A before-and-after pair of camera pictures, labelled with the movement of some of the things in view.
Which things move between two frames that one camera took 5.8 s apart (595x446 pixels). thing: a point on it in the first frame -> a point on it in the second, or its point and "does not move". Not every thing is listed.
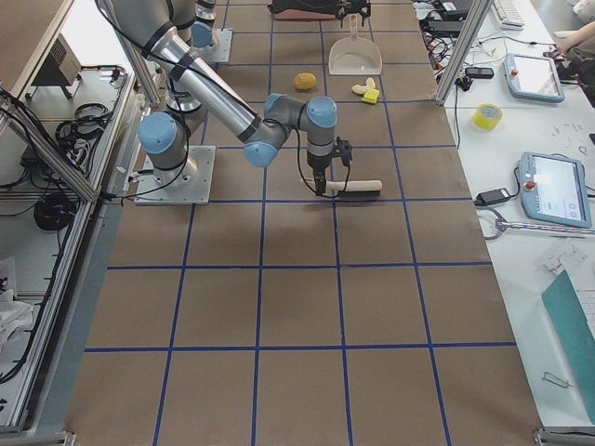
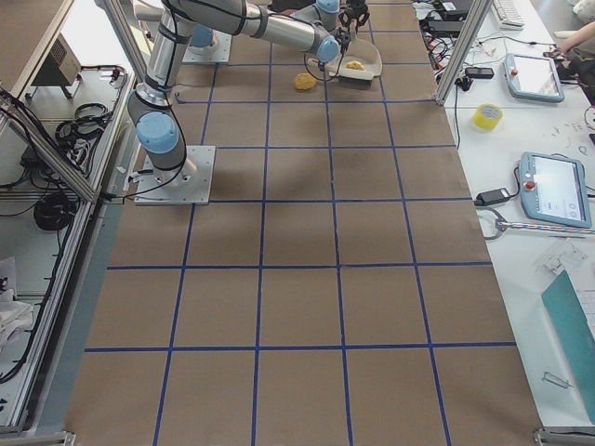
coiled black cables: [54, 211] does not move
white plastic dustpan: [355, 56] does not move
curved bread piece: [362, 89] -> [355, 65]
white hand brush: [354, 189] -> [344, 75]
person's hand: [583, 33] does not move
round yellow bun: [305, 81] does not move
